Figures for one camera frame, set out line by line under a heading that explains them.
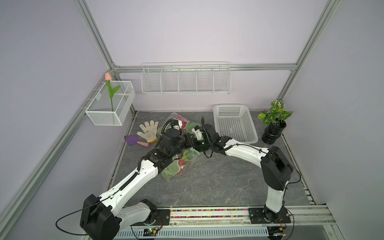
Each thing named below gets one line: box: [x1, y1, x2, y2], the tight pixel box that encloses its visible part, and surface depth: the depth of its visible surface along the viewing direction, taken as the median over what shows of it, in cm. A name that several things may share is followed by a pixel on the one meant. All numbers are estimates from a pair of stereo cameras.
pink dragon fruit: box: [175, 158, 186, 175], surface depth 82 cm
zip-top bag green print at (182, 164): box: [161, 147, 201, 182], surface depth 82 cm
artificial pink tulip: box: [105, 72, 121, 112], surface depth 85 cm
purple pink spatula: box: [124, 135, 151, 148], surface depth 109 cm
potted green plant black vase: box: [258, 99, 293, 145], surface depth 86 cm
